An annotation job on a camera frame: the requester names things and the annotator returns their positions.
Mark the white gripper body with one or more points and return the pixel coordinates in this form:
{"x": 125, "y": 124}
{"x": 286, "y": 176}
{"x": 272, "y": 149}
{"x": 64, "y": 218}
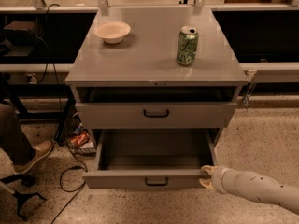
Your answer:
{"x": 220, "y": 179}

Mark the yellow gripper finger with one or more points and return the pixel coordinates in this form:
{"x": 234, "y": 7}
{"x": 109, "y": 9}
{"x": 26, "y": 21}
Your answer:
{"x": 206, "y": 183}
{"x": 209, "y": 169}

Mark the grey drawer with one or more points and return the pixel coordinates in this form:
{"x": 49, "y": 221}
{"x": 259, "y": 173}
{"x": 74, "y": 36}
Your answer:
{"x": 151, "y": 159}
{"x": 154, "y": 115}

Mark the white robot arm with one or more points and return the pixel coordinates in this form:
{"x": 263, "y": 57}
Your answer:
{"x": 251, "y": 186}

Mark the grey top drawer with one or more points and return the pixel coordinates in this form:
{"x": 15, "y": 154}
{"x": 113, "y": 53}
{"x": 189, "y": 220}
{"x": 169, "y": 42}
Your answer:
{"x": 154, "y": 115}

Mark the grey drawer cabinet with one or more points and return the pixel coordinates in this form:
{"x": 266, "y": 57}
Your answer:
{"x": 143, "y": 68}

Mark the green soda can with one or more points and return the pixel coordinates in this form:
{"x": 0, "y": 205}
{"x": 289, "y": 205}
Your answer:
{"x": 187, "y": 45}

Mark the orange snack bag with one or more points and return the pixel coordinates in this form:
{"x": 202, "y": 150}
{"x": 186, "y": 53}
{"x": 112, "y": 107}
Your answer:
{"x": 79, "y": 140}

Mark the black table leg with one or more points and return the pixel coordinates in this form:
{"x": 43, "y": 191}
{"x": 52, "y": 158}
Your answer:
{"x": 60, "y": 129}

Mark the tan shoe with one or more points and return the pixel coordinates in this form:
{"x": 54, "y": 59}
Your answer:
{"x": 41, "y": 151}

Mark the white bowl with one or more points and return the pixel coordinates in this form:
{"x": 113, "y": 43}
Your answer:
{"x": 112, "y": 32}

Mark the person leg brown trousers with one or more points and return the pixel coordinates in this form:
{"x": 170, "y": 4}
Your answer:
{"x": 12, "y": 140}

